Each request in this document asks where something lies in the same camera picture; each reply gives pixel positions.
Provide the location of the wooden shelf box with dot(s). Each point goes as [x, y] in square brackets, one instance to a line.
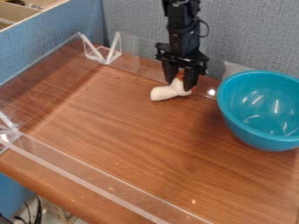
[18, 10]

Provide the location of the white brown toy mushroom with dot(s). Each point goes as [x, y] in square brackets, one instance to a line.
[170, 91]

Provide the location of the clear acrylic front barrier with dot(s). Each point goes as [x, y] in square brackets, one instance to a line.
[140, 202]

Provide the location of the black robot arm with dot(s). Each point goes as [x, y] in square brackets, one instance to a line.
[180, 52]

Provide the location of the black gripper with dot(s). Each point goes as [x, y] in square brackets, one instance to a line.
[194, 62]

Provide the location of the clear acrylic corner bracket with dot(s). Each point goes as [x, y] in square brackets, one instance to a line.
[99, 53]

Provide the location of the blue plastic bowl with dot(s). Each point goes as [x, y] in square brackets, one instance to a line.
[259, 104]

